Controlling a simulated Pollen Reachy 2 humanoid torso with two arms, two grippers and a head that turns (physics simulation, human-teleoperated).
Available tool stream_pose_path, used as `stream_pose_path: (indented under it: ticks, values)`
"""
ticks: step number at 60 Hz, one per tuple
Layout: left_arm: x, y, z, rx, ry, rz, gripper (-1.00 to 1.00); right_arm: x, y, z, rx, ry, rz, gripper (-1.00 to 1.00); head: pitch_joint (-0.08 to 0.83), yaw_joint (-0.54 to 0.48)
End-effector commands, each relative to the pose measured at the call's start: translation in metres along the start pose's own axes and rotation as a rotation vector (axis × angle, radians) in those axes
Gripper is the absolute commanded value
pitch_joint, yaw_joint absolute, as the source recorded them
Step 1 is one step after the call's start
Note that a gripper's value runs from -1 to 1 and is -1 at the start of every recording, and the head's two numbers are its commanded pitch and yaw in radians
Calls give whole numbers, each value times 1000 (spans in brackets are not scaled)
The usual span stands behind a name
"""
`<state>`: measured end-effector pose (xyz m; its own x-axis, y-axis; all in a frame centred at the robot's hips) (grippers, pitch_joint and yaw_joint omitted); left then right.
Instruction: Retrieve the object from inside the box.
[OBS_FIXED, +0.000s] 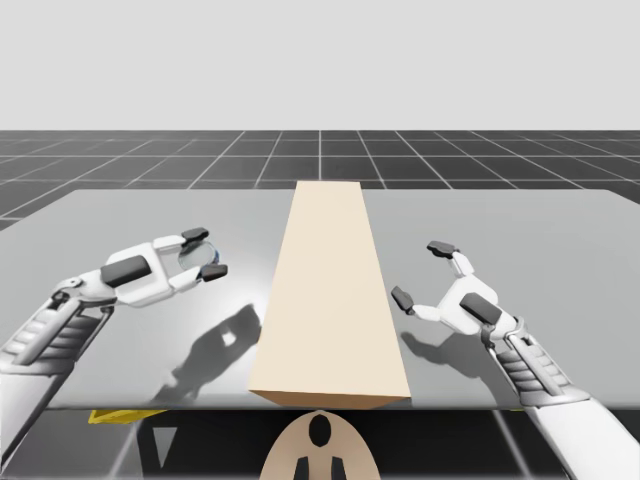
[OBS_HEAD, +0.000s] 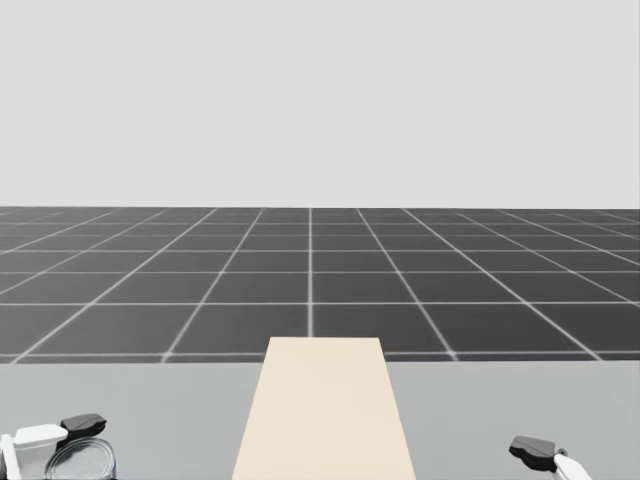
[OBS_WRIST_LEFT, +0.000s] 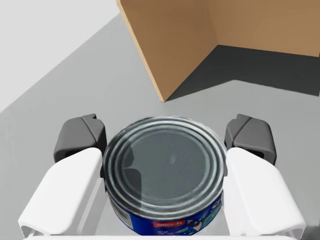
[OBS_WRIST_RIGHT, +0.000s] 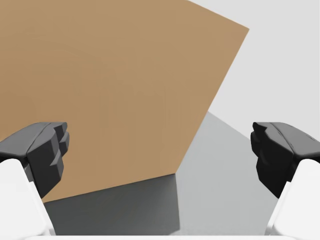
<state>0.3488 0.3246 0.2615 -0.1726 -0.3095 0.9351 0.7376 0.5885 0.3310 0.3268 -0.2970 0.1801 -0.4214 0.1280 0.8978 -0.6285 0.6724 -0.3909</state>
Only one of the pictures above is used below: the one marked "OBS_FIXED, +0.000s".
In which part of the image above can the blue can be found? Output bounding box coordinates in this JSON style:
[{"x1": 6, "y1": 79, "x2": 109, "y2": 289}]
[{"x1": 177, "y1": 240, "x2": 221, "y2": 273}]

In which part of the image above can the tan robot part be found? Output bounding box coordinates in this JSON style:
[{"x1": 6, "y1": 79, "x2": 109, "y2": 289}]
[{"x1": 259, "y1": 409, "x2": 382, "y2": 480}]

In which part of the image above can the tall board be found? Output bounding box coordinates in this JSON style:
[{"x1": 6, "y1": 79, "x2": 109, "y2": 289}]
[{"x1": 247, "y1": 180, "x2": 413, "y2": 411}]

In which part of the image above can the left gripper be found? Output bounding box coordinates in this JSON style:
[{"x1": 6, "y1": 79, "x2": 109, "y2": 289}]
[{"x1": 100, "y1": 227, "x2": 229, "y2": 308}]

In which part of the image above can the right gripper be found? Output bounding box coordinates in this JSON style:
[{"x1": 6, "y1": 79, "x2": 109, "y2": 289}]
[{"x1": 390, "y1": 240, "x2": 517, "y2": 337}]

